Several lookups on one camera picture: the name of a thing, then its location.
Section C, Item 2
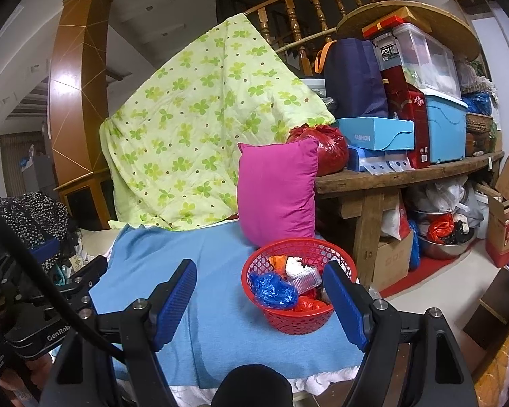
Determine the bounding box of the clear storage box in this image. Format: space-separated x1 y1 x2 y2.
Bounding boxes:
372 22 463 94

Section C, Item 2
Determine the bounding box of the black dotted cloth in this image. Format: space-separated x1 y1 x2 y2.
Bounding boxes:
0 192 71 272

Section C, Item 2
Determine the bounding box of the round wooden board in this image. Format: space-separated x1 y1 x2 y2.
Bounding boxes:
336 1 481 62

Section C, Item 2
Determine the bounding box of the patterned cloth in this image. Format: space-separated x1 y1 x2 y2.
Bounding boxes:
65 244 90 272

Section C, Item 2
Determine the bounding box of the slim blue plastic bag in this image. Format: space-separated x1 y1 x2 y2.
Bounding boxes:
407 219 421 271

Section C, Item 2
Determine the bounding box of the blue blanket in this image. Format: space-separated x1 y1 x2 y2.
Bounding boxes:
87 220 365 391

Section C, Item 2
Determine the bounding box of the wicker basket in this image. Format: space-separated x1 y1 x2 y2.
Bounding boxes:
466 112 495 134

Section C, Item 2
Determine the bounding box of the flat red box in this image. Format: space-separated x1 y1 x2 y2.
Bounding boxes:
362 14 403 38

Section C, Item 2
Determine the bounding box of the black cable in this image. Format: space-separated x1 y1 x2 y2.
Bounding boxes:
0 203 126 363

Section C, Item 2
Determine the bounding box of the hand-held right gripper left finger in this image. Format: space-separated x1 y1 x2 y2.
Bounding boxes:
38 258 198 407

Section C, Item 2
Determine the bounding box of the curved wooden cabinet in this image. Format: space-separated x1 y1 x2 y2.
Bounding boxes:
46 0 117 230

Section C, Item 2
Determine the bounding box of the white plastic bag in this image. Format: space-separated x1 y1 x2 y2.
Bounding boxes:
424 176 467 213

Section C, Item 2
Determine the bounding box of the large red plastic bag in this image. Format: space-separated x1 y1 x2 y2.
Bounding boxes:
286 124 349 177

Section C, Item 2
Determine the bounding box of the metal basin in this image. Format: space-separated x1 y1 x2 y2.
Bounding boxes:
416 225 478 260

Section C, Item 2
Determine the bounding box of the orange bag in basin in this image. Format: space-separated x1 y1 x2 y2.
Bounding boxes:
426 213 456 242

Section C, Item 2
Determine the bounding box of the dark brown box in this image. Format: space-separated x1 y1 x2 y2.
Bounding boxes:
462 267 509 348

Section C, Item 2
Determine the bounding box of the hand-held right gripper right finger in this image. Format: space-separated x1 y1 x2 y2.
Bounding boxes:
322 260 480 407

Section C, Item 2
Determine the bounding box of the red plastic basket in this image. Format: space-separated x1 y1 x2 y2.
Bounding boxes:
242 238 359 335

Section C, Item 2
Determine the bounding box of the teal garment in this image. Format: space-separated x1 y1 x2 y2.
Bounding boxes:
53 263 71 287

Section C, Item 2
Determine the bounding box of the grey storage box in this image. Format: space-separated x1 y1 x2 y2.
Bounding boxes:
19 144 58 198

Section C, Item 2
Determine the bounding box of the blue shoe box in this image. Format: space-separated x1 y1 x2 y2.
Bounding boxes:
336 116 415 152

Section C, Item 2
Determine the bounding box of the wooden stair railing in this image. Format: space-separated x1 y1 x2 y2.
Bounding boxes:
244 0 408 77

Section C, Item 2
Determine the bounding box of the navy bag with orange handles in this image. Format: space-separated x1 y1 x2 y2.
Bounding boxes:
315 38 389 119

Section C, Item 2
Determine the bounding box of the tall red box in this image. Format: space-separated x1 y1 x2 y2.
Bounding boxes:
381 65 431 169

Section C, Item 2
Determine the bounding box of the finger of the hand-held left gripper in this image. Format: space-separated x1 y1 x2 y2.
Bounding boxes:
27 237 62 264
65 255 110 306

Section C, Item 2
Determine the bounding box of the crumpled blue plastic bag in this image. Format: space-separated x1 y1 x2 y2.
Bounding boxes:
462 92 493 116

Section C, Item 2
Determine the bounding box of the cream bed sheet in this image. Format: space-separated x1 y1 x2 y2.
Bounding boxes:
76 227 119 259

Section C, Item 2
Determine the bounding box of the clear plastic container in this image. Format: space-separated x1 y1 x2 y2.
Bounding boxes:
289 268 323 295

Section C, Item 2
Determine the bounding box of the green floral quilt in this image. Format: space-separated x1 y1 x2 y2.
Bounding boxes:
99 12 336 232

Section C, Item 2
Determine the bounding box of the blue storage bin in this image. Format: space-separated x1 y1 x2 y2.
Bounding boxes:
422 89 468 165

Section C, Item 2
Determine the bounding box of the red floor mat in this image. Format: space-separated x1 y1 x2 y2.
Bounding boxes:
379 258 450 299

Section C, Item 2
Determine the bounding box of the wooden bench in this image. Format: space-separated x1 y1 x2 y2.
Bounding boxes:
314 150 505 293

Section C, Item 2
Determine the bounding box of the white plastic bag wad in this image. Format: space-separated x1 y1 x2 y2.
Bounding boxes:
284 256 308 278

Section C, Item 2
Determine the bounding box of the dark cloth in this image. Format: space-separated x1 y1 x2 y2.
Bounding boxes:
211 364 294 407

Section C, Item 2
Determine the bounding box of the pink pillow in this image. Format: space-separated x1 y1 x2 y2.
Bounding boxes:
237 138 321 250

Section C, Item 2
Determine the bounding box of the plain cardboard box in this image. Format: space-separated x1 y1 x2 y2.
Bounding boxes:
371 229 412 292

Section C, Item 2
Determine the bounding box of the blue and white packet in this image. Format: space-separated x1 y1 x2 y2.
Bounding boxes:
348 145 412 175

